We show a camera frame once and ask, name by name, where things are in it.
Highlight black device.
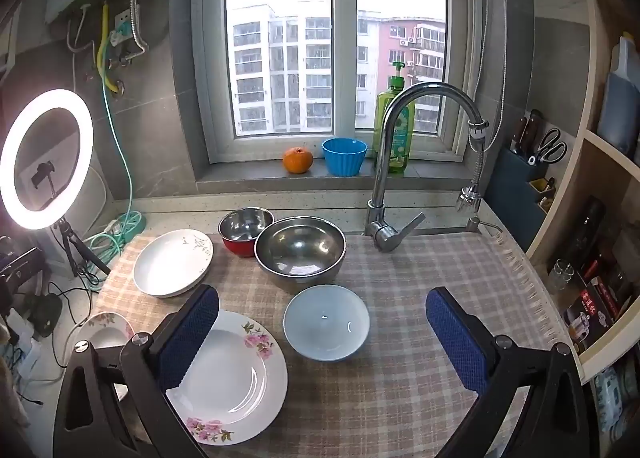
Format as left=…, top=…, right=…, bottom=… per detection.
left=0, top=244, right=46, bottom=289

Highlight flexible faucet sprayer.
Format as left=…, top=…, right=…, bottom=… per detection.
left=456, top=120, right=490, bottom=213

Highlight white plate pink flowers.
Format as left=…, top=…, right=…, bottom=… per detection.
left=165, top=310, right=289, bottom=445

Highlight white plate brown flowers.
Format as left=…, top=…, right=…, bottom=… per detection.
left=74, top=311, right=137, bottom=401

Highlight large steel bowl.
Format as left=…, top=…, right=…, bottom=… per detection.
left=254, top=216, right=347, bottom=295

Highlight dark blue knife holder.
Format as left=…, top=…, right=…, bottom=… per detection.
left=484, top=145, right=558, bottom=253

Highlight black cable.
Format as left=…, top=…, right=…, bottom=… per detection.
left=20, top=258, right=101, bottom=406

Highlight light blue ceramic bowl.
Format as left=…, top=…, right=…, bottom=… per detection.
left=283, top=284, right=371, bottom=363

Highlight metal flexible hose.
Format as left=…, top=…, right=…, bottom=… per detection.
left=129, top=0, right=149, bottom=58

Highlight metal sink dispenser spout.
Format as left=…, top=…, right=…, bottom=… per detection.
left=467, top=218, right=503, bottom=237

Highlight plain white plate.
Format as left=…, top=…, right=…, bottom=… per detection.
left=137, top=258, right=215, bottom=299

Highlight white plate grey leaf print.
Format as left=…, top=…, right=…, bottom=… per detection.
left=133, top=229, right=214, bottom=295

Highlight teal hose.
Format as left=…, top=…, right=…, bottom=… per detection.
left=82, top=80, right=147, bottom=286

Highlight black round base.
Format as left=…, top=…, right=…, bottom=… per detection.
left=20, top=293, right=63, bottom=339

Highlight black ring light tripod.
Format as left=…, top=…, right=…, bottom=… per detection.
left=30, top=162, right=112, bottom=279

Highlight orange fruit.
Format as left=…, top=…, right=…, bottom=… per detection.
left=283, top=147, right=314, bottom=175

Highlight blue ribbed cup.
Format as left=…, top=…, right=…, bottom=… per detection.
left=321, top=138, right=368, bottom=177

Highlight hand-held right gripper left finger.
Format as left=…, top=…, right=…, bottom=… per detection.
left=52, top=284, right=221, bottom=458

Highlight blue floral packet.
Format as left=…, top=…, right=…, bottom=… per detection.
left=590, top=363, right=640, bottom=439

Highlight dark glass bottle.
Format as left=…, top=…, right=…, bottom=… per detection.
left=562, top=195, right=606, bottom=269

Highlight small drinking glass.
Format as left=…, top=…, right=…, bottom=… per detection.
left=547, top=258, right=576, bottom=293

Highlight black handled scissors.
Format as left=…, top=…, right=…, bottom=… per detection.
left=527, top=128, right=568, bottom=166

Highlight red and black box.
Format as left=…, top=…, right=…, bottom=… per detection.
left=562, top=275, right=621, bottom=354

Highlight chrome kitchen faucet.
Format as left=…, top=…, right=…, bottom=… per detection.
left=366, top=82, right=488, bottom=253

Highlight white wall socket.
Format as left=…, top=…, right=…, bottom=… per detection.
left=111, top=8, right=137, bottom=47

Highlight green dish soap bottle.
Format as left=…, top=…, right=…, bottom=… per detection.
left=375, top=62, right=416, bottom=175

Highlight pink plaid table cloth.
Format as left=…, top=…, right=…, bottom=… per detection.
left=95, top=233, right=583, bottom=458

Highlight yellow gas hose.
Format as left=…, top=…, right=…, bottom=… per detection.
left=98, top=2, right=123, bottom=94

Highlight dark handled knife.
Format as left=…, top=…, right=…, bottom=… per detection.
left=525, top=109, right=544, bottom=149
left=510, top=115, right=529, bottom=159

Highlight red steel bowl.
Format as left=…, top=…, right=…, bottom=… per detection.
left=218, top=208, right=275, bottom=257

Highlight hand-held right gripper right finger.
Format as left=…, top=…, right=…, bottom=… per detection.
left=426, top=287, right=601, bottom=458

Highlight blind bead chain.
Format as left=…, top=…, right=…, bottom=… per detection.
left=467, top=0, right=510, bottom=151

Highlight wooden shelf unit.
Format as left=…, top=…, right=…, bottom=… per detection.
left=525, top=0, right=640, bottom=384

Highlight white ring light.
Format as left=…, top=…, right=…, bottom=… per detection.
left=0, top=88, right=95, bottom=229

